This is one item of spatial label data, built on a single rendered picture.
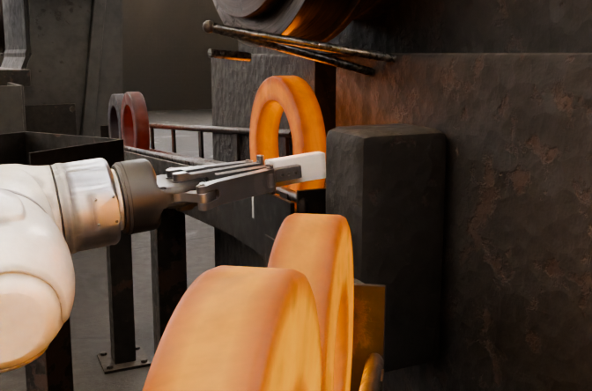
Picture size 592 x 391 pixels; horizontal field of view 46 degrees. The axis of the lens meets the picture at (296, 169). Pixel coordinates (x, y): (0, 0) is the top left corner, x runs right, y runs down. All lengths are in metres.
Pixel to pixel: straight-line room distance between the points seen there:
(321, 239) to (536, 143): 0.30
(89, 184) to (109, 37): 3.12
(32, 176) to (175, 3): 10.59
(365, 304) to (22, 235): 0.24
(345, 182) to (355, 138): 0.05
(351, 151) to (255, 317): 0.45
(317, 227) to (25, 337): 0.23
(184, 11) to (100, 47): 7.57
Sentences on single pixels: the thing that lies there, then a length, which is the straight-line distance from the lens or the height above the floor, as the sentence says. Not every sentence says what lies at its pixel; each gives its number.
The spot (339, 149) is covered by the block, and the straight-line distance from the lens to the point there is 0.67.
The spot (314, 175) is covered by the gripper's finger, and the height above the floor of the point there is 0.73.
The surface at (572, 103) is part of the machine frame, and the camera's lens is 0.58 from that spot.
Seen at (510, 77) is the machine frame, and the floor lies 0.85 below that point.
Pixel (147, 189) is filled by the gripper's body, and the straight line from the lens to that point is 0.70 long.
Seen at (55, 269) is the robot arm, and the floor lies 0.73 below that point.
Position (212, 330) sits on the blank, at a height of 0.79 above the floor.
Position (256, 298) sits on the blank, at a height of 0.80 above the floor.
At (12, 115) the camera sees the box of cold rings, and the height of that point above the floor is 0.61.
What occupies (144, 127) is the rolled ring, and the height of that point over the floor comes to 0.70.
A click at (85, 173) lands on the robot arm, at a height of 0.76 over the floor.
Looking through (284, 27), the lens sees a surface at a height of 0.90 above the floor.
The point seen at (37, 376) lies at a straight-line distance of 1.39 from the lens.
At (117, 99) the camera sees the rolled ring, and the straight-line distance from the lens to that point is 1.89.
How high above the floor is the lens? 0.87
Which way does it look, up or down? 9 degrees down
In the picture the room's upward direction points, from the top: straight up
